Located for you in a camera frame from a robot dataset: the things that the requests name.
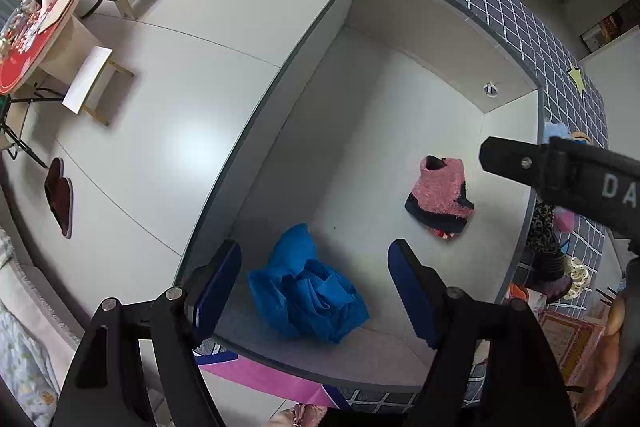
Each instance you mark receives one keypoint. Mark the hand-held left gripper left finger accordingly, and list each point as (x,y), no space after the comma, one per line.
(220,292)

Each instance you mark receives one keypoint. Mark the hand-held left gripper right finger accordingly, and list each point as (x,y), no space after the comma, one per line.
(410,292)

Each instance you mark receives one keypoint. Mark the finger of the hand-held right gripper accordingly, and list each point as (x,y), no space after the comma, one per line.
(510,159)

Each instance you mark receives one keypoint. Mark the leopard print cloth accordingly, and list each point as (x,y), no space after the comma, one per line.
(542,227)

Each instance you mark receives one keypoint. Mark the cream dotted scrunchie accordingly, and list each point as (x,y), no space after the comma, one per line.
(579,277)

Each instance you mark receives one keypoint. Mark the purple striped knitted sock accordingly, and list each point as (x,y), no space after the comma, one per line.
(550,282)

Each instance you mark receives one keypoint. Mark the white storage box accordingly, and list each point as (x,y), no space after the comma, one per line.
(350,132)

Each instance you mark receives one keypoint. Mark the person's right forearm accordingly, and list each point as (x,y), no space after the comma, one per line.
(612,357)

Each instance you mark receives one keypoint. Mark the pink soft cloth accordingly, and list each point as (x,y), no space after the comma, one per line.
(565,219)

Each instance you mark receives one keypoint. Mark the light blue fluffy cloth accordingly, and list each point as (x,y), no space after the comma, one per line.
(556,130)

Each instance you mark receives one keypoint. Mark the pink black knitted sock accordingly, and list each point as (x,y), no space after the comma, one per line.
(440,187)

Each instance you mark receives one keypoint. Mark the printed cartoon mat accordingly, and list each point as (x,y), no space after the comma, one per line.
(265,377)

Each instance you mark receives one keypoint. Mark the cardboard box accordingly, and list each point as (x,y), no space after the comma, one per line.
(605,32)

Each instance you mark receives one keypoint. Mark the dark red slipper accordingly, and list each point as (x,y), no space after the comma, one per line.
(52,184)
(64,207)

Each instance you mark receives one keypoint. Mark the black folding chair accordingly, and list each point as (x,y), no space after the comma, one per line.
(30,97)

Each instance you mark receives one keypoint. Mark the round red table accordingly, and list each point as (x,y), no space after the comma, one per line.
(30,52)

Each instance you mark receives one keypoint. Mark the white round device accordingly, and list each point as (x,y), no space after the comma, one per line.
(91,3)

